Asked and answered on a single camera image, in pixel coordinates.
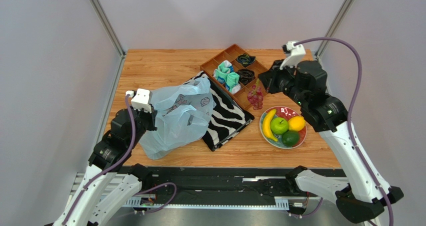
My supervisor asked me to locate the purple grapes bunch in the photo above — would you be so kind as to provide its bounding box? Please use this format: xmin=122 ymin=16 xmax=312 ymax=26
xmin=247 ymin=79 xmax=264 ymax=110

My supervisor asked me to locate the light blue plastic bag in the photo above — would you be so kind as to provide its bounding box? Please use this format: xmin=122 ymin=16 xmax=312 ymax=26
xmin=139 ymin=77 xmax=216 ymax=160

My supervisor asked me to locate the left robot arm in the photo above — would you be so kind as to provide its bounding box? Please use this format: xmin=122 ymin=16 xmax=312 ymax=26
xmin=52 ymin=108 xmax=157 ymax=225

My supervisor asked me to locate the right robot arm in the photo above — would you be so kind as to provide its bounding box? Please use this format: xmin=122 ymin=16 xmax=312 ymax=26
xmin=258 ymin=61 xmax=404 ymax=225

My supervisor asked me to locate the brown compartment tray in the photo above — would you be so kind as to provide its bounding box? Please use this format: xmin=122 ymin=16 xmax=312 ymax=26
xmin=200 ymin=44 xmax=267 ymax=110

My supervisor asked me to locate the fruit plate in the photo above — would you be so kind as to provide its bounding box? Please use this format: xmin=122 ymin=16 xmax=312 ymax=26
xmin=259 ymin=106 xmax=307 ymax=149

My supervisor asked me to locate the teal white sock pair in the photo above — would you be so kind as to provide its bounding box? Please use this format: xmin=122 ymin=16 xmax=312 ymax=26
xmin=225 ymin=72 xmax=242 ymax=94

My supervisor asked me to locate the yellow banana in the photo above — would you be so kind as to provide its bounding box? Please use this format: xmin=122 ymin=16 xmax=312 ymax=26
xmin=262 ymin=109 xmax=278 ymax=142

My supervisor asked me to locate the yellow lemon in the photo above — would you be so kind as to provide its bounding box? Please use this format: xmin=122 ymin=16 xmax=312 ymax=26
xmin=288 ymin=116 xmax=306 ymax=132

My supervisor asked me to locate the green apple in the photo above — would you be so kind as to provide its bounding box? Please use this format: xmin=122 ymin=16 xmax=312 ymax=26
xmin=270 ymin=117 xmax=289 ymax=135

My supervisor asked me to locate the zebra striped cushion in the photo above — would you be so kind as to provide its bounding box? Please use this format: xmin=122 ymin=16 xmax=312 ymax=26
xmin=202 ymin=80 xmax=255 ymax=151

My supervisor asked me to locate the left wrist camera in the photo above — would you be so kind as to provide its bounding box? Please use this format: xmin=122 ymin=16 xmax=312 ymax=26
xmin=125 ymin=88 xmax=153 ymax=113

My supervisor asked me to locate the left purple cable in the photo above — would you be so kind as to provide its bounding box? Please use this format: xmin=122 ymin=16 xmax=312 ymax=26
xmin=59 ymin=94 xmax=137 ymax=226

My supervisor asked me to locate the purple cable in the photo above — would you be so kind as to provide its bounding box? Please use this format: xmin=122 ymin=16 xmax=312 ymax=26
xmin=59 ymin=94 xmax=137 ymax=226
xmin=292 ymin=37 xmax=395 ymax=226

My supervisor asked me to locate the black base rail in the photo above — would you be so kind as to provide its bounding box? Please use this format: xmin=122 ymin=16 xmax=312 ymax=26
xmin=141 ymin=167 xmax=320 ymax=208

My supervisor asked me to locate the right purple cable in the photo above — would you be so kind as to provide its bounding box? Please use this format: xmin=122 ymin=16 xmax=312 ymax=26
xmin=292 ymin=37 xmax=395 ymax=226

